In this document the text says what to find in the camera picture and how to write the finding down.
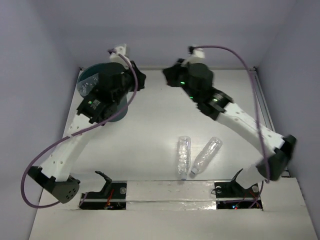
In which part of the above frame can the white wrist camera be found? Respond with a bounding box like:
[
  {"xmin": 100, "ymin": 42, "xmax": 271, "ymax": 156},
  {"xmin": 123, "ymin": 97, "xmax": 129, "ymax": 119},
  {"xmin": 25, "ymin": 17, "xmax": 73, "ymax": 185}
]
[
  {"xmin": 186, "ymin": 45, "xmax": 205, "ymax": 64},
  {"xmin": 107, "ymin": 43, "xmax": 130, "ymax": 65}
]

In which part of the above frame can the dark blue label bottle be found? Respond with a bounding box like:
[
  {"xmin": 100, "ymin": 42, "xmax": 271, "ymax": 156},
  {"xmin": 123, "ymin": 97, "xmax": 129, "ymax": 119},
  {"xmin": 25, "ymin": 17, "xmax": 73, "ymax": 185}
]
[{"xmin": 76, "ymin": 73, "xmax": 99, "ymax": 98}]

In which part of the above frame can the silver taped front rail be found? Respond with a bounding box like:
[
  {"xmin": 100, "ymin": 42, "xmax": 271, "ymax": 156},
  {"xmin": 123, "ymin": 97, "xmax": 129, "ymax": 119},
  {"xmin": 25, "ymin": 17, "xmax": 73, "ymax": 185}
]
[{"xmin": 77, "ymin": 180, "xmax": 263, "ymax": 211}]

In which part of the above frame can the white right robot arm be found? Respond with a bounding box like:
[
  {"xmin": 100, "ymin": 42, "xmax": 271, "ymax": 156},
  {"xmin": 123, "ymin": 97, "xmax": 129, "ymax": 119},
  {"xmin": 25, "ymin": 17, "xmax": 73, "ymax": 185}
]
[{"xmin": 179, "ymin": 63, "xmax": 297, "ymax": 196}]

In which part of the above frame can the dark green plastic bin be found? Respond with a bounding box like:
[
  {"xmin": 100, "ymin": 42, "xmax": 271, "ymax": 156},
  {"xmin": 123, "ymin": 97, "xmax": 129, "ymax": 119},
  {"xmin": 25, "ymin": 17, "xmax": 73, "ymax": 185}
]
[{"xmin": 76, "ymin": 62, "xmax": 132, "ymax": 124}]

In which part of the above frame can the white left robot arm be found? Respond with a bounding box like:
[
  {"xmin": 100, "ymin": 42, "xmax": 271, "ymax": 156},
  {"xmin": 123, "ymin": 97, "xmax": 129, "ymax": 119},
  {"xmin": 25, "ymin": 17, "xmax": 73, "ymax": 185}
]
[{"xmin": 20, "ymin": 59, "xmax": 146, "ymax": 208}]

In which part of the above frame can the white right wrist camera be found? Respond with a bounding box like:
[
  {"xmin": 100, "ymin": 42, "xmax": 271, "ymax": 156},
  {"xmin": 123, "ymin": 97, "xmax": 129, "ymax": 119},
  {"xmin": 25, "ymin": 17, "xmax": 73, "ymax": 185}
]
[{"xmin": 186, "ymin": 45, "xmax": 205, "ymax": 64}]

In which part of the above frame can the clear bottle right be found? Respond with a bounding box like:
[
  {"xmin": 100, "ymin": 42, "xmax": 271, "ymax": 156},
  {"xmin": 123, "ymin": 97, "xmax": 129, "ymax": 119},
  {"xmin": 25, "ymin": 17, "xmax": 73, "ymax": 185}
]
[{"xmin": 190, "ymin": 137, "xmax": 223, "ymax": 178}]

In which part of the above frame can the clear bottle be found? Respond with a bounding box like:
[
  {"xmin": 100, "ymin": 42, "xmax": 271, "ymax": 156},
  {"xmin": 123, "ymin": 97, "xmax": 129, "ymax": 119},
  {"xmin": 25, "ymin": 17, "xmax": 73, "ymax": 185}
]
[
  {"xmin": 176, "ymin": 136, "xmax": 191, "ymax": 181},
  {"xmin": 190, "ymin": 137, "xmax": 223, "ymax": 178}
]

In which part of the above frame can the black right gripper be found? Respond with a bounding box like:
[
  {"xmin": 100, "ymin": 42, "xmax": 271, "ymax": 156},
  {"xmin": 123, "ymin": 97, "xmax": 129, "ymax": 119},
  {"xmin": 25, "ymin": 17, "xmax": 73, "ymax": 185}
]
[{"xmin": 163, "ymin": 57, "xmax": 199, "ymax": 103}]

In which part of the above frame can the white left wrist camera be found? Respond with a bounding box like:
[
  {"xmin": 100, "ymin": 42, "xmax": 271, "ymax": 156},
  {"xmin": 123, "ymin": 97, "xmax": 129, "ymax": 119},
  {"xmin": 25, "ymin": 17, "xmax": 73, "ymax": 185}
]
[{"xmin": 107, "ymin": 43, "xmax": 130, "ymax": 65}]

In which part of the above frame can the clear bottle left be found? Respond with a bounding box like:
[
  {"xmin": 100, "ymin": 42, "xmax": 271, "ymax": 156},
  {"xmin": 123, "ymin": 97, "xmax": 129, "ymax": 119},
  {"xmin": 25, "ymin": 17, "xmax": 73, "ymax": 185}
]
[{"xmin": 176, "ymin": 136, "xmax": 191, "ymax": 181}]

